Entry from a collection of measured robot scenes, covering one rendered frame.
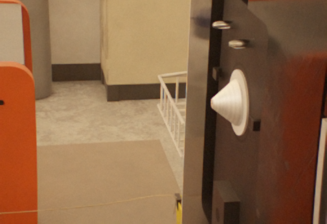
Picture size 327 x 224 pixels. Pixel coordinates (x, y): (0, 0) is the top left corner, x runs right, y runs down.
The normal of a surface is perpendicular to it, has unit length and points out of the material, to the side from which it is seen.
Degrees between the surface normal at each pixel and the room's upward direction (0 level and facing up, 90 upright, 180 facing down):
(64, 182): 0
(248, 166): 90
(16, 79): 90
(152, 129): 0
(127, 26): 90
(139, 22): 90
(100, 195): 0
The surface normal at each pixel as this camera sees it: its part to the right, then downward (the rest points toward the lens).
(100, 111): 0.03, -0.93
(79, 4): 0.17, 0.37
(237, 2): -0.99, 0.04
